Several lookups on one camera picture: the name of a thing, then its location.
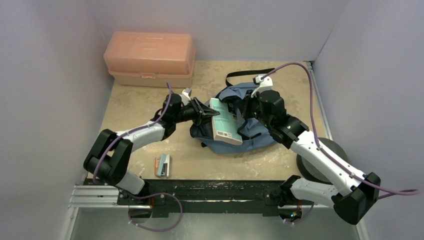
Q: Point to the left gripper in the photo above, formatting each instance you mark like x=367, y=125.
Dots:
x=200, y=110

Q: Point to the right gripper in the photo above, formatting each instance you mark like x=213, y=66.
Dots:
x=248, y=106

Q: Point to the blue backpack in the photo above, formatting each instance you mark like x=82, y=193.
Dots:
x=253, y=133

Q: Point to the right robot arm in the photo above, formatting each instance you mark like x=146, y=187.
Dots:
x=351, y=193

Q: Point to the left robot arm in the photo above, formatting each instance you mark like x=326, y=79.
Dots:
x=109, y=157

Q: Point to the small orange eraser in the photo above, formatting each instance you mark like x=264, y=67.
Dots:
x=157, y=165

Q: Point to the pink plastic storage box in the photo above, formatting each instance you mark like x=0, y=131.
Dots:
x=151, y=59

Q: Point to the light blue stapler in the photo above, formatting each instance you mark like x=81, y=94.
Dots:
x=165, y=165

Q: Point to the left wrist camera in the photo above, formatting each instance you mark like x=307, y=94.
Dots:
x=186, y=96

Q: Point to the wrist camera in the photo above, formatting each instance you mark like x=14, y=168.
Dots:
x=262, y=84
x=186, y=96

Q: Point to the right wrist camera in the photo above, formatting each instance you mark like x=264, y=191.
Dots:
x=262, y=84

